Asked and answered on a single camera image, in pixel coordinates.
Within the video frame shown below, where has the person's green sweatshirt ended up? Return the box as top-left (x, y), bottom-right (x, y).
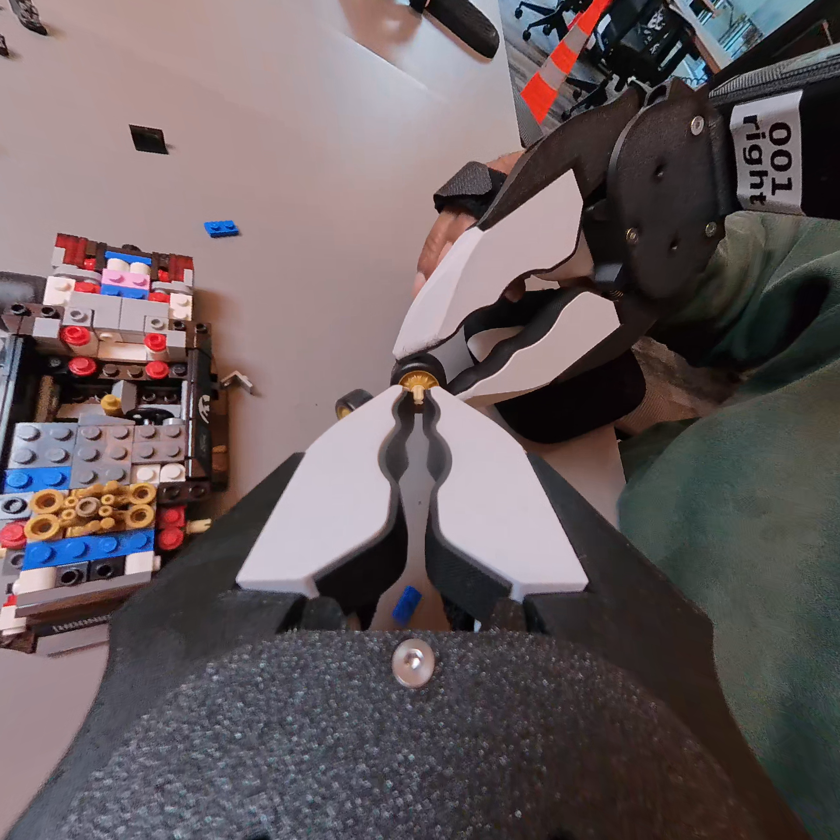
top-left (617, 354), bottom-right (840, 840)

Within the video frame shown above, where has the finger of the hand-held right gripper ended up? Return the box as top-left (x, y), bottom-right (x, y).
top-left (391, 171), bottom-right (593, 362)
top-left (451, 290), bottom-right (622, 404)

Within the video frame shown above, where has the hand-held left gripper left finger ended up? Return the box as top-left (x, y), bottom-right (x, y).
top-left (235, 386), bottom-right (413, 626)

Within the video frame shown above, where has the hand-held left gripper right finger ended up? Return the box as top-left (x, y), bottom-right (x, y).
top-left (425, 391), bottom-right (589, 626)

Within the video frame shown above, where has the black lego car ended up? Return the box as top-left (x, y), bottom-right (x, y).
top-left (0, 233), bottom-right (231, 657)

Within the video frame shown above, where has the person's right forearm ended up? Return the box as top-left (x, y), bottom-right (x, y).
top-left (682, 210), bottom-right (840, 371)

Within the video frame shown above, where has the black oblong object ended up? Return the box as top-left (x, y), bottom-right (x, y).
top-left (408, 0), bottom-right (501, 61)

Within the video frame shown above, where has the person's right hand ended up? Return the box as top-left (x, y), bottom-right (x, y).
top-left (412, 215), bottom-right (478, 301)

